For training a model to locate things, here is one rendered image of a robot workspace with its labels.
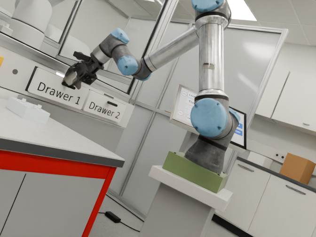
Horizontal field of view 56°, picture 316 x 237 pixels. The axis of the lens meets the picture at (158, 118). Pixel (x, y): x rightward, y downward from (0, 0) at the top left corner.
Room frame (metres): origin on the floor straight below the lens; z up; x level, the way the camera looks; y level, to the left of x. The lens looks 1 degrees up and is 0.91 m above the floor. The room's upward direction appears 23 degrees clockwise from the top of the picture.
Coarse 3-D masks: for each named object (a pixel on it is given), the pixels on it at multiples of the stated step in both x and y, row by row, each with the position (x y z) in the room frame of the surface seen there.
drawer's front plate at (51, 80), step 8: (40, 72) 1.24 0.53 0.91; (48, 72) 1.27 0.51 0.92; (32, 80) 1.23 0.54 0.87; (40, 80) 1.25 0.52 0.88; (48, 80) 1.28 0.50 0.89; (56, 80) 1.31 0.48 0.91; (32, 88) 1.23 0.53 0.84; (40, 88) 1.26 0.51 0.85; (48, 88) 1.29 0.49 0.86; (56, 88) 1.32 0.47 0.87; (64, 88) 1.35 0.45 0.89; (80, 88) 1.42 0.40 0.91; (48, 96) 1.30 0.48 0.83; (80, 96) 1.43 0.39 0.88; (72, 104) 1.41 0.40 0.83; (80, 104) 1.45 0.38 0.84
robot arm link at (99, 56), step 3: (96, 48) 1.22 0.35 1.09; (99, 48) 1.22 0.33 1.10; (93, 51) 1.23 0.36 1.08; (96, 51) 1.22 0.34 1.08; (99, 51) 1.22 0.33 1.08; (102, 51) 1.29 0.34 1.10; (93, 54) 1.24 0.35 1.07; (96, 54) 1.22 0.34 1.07; (99, 54) 1.22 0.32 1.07; (102, 54) 1.22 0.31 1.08; (96, 57) 1.22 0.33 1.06; (99, 57) 1.22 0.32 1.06; (102, 57) 1.22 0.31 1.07; (105, 57) 1.23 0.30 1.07; (108, 57) 1.23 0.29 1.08; (99, 60) 1.23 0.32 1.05; (102, 60) 1.23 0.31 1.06; (105, 60) 1.24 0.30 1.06; (108, 60) 1.25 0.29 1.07
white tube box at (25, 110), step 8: (8, 104) 0.97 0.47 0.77; (16, 104) 0.94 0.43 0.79; (24, 104) 0.96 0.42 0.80; (32, 104) 1.04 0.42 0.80; (16, 112) 0.93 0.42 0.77; (24, 112) 0.91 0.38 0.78; (32, 112) 0.93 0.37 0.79; (40, 112) 0.95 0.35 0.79; (32, 120) 0.93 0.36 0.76; (40, 120) 0.96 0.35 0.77
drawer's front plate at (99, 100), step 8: (88, 96) 1.49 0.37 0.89; (96, 96) 1.53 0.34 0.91; (104, 96) 1.57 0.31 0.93; (88, 104) 1.51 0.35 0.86; (96, 104) 1.55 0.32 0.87; (104, 104) 1.59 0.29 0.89; (120, 104) 1.69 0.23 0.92; (96, 112) 1.57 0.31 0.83; (120, 112) 1.71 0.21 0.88; (112, 120) 1.68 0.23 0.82
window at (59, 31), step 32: (0, 0) 1.08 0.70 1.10; (32, 0) 1.17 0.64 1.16; (64, 0) 1.27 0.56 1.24; (96, 0) 1.39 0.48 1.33; (128, 0) 1.53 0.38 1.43; (160, 0) 1.71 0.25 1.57; (32, 32) 1.21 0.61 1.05; (64, 32) 1.32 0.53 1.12; (96, 32) 1.45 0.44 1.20; (128, 32) 1.61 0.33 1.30
